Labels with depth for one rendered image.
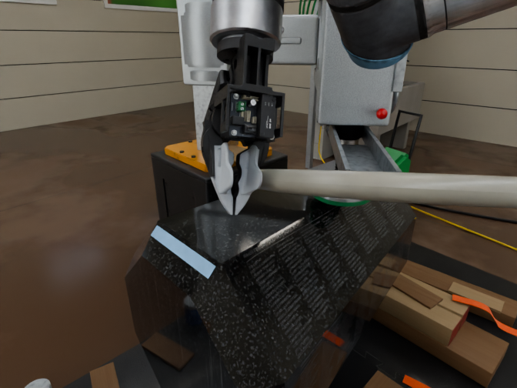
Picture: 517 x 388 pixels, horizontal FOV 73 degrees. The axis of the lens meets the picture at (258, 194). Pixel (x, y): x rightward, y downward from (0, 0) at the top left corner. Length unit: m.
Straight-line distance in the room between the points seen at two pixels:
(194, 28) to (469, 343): 1.96
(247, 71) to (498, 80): 5.61
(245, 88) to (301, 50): 1.40
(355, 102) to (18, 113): 6.40
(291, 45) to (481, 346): 1.64
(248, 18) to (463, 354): 1.72
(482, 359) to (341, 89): 1.35
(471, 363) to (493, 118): 4.54
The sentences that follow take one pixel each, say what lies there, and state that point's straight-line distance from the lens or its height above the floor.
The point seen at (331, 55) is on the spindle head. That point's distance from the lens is 1.10.
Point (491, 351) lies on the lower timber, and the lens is 1.99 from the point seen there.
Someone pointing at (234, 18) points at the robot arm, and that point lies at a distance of 0.44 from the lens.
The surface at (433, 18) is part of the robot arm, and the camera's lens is 0.52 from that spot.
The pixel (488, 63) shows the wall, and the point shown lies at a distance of 5.97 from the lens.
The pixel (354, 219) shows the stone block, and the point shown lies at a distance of 1.36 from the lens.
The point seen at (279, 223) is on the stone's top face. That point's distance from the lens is 1.13.
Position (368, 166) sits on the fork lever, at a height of 1.07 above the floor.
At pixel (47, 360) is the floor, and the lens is 2.06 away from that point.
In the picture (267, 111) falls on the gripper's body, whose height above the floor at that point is 1.30.
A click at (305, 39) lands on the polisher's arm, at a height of 1.37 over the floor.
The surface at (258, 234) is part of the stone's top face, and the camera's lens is 1.07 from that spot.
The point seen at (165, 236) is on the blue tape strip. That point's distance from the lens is 1.14.
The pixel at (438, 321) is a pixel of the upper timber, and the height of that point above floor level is 0.20.
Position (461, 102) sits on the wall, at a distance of 6.06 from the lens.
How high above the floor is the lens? 1.38
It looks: 24 degrees down
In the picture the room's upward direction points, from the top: straight up
